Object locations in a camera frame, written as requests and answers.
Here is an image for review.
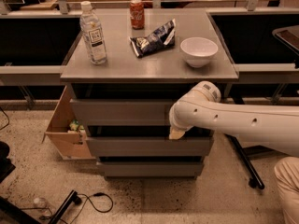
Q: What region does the grey drawer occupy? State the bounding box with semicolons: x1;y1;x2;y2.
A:
70;99;174;126
86;137;213;157
97;161;204;177

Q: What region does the black metal stand leg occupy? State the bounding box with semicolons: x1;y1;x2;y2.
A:
227;135;264;189

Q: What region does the grey top drawer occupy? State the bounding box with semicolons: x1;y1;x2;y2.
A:
70;99;174;126

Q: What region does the grey drawer cabinet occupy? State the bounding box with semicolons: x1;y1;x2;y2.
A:
60;7;239;181

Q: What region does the cardboard box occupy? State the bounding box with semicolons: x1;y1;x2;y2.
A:
45;89;93;160

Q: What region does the dark blue chip bag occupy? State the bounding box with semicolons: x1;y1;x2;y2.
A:
130;19;176;58

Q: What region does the grey bottom drawer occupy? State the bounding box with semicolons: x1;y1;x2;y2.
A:
97;161;204;177

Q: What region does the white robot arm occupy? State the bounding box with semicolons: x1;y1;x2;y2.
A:
169;81;299;157

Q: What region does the red soda can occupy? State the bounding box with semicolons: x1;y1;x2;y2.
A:
130;0;145;29

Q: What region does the black left stand leg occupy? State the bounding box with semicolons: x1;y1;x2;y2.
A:
0;190;81;224

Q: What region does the clear plastic water bottle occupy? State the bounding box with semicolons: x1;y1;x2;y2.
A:
80;1;107;65

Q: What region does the black floor cable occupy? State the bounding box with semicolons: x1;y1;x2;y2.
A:
66;191;114;224

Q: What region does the white ceramic bowl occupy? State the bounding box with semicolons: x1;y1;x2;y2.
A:
180;37;218;68

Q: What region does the grey middle drawer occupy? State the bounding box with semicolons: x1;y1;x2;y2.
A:
86;137;213;157

